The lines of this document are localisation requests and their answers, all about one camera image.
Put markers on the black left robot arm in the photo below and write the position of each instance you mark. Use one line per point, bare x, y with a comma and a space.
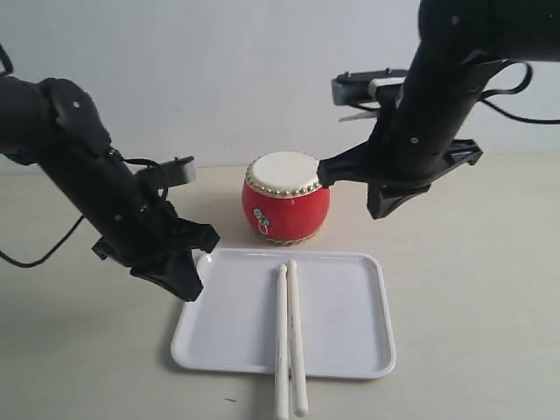
55, 125

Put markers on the pinkish wooden drumstick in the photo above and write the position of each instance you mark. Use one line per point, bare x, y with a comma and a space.
298, 374

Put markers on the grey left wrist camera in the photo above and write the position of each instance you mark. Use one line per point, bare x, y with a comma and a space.
176, 172

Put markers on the white wooden drumstick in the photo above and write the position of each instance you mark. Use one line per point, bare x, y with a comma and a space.
282, 363

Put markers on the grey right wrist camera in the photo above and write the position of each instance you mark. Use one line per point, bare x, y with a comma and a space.
374, 86

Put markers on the small red drum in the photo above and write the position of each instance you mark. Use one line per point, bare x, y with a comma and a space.
282, 197

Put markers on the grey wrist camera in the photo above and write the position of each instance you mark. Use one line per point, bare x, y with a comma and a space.
374, 86
176, 172

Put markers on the white plastic tray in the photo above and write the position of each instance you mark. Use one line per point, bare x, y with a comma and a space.
346, 325

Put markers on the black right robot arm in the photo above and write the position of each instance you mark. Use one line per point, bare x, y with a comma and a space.
464, 44

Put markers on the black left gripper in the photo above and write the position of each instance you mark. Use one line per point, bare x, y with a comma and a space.
149, 238

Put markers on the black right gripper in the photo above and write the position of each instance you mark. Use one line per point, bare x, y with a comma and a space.
407, 148

